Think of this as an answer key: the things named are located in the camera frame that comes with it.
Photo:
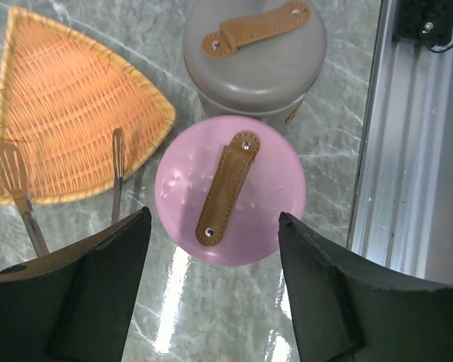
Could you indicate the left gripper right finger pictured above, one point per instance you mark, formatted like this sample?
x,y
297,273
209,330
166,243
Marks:
x,y
347,308

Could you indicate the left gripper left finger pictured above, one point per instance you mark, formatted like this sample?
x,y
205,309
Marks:
x,y
76,303

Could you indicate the metal tongs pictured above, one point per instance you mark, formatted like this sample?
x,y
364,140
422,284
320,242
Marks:
x,y
13,174

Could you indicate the pink round lid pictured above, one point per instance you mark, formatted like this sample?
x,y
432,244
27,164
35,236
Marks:
x,y
221,186

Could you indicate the tall grey container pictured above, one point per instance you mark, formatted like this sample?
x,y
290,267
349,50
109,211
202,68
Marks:
x,y
278,117

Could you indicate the grey round lid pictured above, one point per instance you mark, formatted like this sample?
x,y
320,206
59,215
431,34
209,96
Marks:
x,y
244,52

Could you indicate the woven bamboo tray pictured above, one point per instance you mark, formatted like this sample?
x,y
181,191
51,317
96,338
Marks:
x,y
62,94

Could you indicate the aluminium mounting rail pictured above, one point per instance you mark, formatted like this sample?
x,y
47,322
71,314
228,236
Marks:
x,y
402,215

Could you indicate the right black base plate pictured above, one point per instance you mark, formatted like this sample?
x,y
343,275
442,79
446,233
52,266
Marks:
x,y
423,22

